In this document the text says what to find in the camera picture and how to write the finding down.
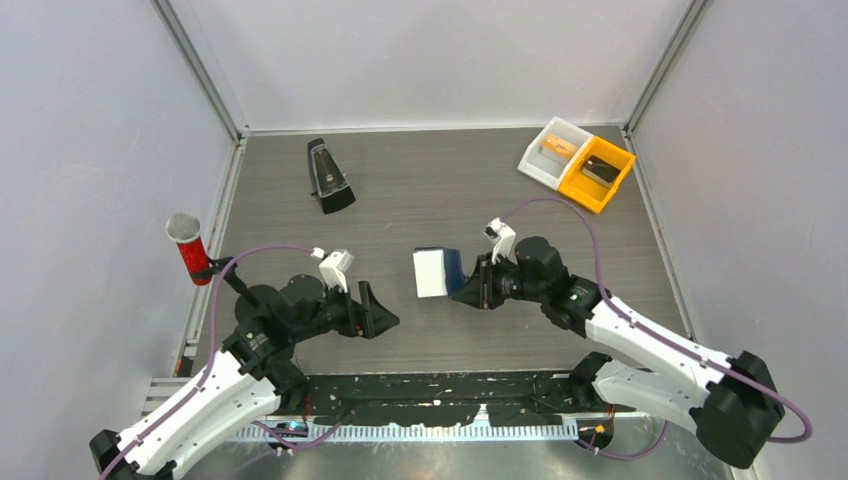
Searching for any red microphone with stand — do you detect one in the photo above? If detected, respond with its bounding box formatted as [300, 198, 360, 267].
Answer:
[165, 212, 274, 327]

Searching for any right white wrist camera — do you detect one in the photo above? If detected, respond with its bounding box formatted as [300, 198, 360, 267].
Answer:
[483, 218, 516, 264]

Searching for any yellow plastic bin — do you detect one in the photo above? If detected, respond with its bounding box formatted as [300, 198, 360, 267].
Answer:
[557, 136, 636, 214]

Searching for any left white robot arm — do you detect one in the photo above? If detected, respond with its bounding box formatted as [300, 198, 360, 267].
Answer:
[89, 275, 400, 479]

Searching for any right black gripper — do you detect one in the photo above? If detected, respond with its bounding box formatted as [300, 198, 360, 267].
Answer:
[452, 253, 547, 311]

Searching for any slotted aluminium rail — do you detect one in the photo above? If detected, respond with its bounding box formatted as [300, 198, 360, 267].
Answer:
[241, 422, 584, 444]

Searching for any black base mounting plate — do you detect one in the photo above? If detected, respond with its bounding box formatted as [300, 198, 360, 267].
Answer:
[275, 371, 612, 427]

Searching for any white plastic bin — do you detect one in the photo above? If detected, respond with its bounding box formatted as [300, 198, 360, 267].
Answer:
[517, 117, 594, 191]

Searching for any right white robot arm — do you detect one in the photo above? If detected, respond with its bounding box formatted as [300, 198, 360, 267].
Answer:
[441, 236, 785, 469]

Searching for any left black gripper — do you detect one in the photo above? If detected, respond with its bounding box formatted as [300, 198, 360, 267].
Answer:
[293, 278, 399, 342]

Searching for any black box in bin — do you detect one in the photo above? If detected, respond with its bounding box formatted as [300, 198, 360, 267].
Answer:
[581, 155, 621, 189]

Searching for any black metronome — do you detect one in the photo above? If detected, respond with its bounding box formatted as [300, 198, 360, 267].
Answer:
[307, 137, 356, 215]

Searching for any blue leather card holder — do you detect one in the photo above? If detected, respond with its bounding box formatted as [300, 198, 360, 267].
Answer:
[412, 247, 467, 298]

